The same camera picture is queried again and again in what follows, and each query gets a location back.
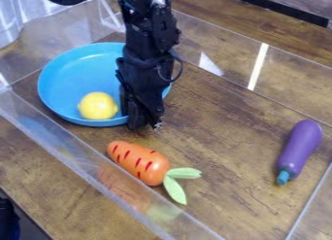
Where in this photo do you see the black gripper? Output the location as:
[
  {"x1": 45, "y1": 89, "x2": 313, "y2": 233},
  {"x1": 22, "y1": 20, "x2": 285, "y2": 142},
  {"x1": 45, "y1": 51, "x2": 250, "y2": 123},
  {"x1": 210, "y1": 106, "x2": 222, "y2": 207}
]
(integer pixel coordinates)
[{"x1": 116, "y1": 47, "x2": 173, "y2": 130}]

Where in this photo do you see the orange toy carrot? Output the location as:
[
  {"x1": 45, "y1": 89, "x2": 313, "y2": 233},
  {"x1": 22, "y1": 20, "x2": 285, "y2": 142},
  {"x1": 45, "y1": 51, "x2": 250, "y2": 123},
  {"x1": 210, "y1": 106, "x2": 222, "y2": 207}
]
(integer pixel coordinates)
[{"x1": 106, "y1": 141, "x2": 202, "y2": 205}]

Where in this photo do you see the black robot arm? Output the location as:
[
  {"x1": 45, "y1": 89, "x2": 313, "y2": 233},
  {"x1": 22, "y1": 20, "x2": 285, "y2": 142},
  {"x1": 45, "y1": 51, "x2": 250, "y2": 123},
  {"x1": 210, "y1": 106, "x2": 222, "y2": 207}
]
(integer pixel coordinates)
[{"x1": 116, "y1": 0, "x2": 182, "y2": 130}]

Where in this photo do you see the yellow toy lemon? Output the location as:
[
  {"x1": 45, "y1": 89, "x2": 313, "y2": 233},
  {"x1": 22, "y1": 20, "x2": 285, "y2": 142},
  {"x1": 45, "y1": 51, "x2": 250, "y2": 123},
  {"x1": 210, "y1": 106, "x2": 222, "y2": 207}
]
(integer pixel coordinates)
[{"x1": 77, "y1": 91, "x2": 118, "y2": 120}]

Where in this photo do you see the purple toy eggplant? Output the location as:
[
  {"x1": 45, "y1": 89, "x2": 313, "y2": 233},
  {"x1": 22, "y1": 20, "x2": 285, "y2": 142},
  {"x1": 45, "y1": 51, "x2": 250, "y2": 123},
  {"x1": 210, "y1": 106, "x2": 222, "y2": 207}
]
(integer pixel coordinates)
[{"x1": 276, "y1": 120, "x2": 322, "y2": 186}]

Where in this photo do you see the white curtain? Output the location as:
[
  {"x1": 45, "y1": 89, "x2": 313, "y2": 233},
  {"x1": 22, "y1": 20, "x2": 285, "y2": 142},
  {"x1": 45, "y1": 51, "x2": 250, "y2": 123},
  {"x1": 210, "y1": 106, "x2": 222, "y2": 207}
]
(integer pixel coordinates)
[{"x1": 0, "y1": 0, "x2": 93, "y2": 49}]

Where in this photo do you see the clear acrylic enclosure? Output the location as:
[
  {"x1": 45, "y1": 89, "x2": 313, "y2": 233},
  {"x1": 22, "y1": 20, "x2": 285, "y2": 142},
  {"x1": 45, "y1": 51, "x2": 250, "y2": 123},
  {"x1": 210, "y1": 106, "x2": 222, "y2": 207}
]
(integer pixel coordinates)
[{"x1": 0, "y1": 0, "x2": 332, "y2": 240}]

